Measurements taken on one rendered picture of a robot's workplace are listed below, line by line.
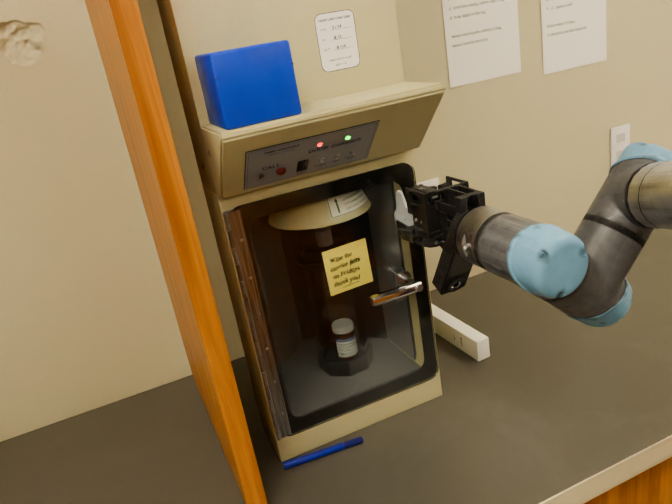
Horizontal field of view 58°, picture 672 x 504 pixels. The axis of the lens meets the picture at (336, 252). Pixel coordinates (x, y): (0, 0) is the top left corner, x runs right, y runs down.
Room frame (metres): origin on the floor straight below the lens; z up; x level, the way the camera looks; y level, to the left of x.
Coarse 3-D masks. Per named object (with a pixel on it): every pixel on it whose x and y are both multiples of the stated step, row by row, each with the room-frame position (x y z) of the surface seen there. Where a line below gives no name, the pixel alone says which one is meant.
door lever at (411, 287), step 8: (408, 272) 0.92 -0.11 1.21; (400, 280) 0.91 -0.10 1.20; (408, 280) 0.90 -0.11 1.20; (416, 280) 0.88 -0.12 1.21; (392, 288) 0.87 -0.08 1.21; (400, 288) 0.86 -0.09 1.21; (408, 288) 0.87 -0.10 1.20; (416, 288) 0.87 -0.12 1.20; (376, 296) 0.85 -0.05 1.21; (384, 296) 0.85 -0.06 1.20; (392, 296) 0.85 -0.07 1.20; (400, 296) 0.86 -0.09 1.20; (376, 304) 0.84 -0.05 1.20
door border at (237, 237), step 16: (240, 224) 0.83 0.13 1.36; (240, 240) 0.83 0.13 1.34; (240, 256) 0.83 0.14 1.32; (240, 272) 0.83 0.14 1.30; (256, 288) 0.83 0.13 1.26; (256, 304) 0.83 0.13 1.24; (256, 320) 0.83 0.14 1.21; (256, 336) 0.83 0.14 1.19; (272, 352) 0.84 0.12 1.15; (272, 368) 0.83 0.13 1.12; (272, 384) 0.83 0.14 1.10; (272, 400) 0.83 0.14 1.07; (272, 416) 0.83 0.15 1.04; (288, 432) 0.83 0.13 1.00
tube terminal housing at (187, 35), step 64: (192, 0) 0.85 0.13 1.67; (256, 0) 0.88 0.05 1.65; (320, 0) 0.91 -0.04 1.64; (384, 0) 0.94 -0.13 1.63; (192, 64) 0.84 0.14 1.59; (320, 64) 0.90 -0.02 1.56; (384, 64) 0.94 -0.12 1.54; (192, 128) 0.90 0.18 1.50; (256, 192) 0.86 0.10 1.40; (256, 384) 0.90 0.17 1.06
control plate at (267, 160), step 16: (352, 128) 0.81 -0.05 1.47; (368, 128) 0.83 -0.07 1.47; (288, 144) 0.78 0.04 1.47; (304, 144) 0.80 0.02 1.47; (336, 144) 0.83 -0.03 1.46; (352, 144) 0.84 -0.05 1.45; (368, 144) 0.86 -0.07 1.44; (256, 160) 0.78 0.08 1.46; (272, 160) 0.80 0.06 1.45; (288, 160) 0.81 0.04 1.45; (336, 160) 0.86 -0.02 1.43; (352, 160) 0.87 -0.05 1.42; (256, 176) 0.81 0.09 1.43; (272, 176) 0.82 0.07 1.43; (288, 176) 0.84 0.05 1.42
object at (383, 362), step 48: (288, 192) 0.87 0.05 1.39; (336, 192) 0.89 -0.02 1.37; (384, 192) 0.91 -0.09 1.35; (288, 240) 0.86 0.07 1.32; (336, 240) 0.88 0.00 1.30; (384, 240) 0.91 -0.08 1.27; (288, 288) 0.85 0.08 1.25; (384, 288) 0.91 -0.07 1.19; (288, 336) 0.85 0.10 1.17; (336, 336) 0.87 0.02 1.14; (384, 336) 0.90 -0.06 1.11; (432, 336) 0.93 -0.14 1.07; (288, 384) 0.84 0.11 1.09; (336, 384) 0.87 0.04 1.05; (384, 384) 0.90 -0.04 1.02
